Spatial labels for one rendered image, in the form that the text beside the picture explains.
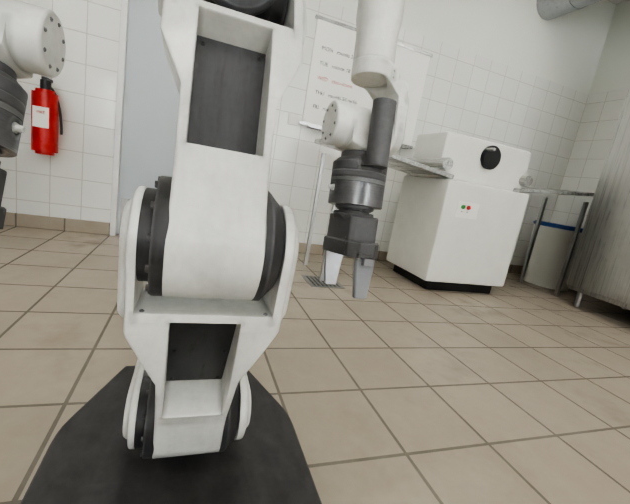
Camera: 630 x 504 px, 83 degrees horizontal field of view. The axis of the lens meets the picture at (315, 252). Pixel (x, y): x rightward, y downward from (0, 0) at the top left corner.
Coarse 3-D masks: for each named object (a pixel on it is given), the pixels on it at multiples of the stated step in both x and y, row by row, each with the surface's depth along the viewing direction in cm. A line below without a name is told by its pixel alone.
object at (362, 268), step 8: (360, 264) 53; (368, 264) 52; (360, 272) 53; (368, 272) 53; (360, 280) 53; (368, 280) 54; (352, 288) 54; (360, 288) 53; (352, 296) 54; (360, 296) 53
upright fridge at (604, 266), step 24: (624, 120) 277; (624, 144) 275; (624, 168) 274; (600, 192) 288; (624, 192) 272; (600, 216) 287; (624, 216) 271; (600, 240) 285; (624, 240) 270; (576, 264) 301; (600, 264) 284; (624, 264) 268; (576, 288) 304; (600, 288) 282; (624, 288) 267
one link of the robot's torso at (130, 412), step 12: (144, 372) 62; (132, 384) 60; (240, 384) 62; (132, 396) 56; (240, 396) 61; (132, 408) 55; (240, 408) 60; (132, 420) 54; (240, 420) 60; (132, 432) 54; (240, 432) 60; (132, 444) 55
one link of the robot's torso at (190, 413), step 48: (288, 240) 42; (144, 288) 47; (288, 288) 45; (144, 336) 41; (192, 336) 47; (240, 336) 45; (144, 384) 58; (192, 384) 55; (144, 432) 53; (192, 432) 55
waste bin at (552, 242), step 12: (540, 228) 371; (552, 228) 360; (564, 228) 352; (540, 240) 370; (552, 240) 361; (564, 240) 355; (540, 252) 370; (552, 252) 362; (564, 252) 357; (528, 264) 384; (540, 264) 371; (552, 264) 363; (528, 276) 383; (540, 276) 371; (552, 276) 365; (552, 288) 367; (564, 288) 367
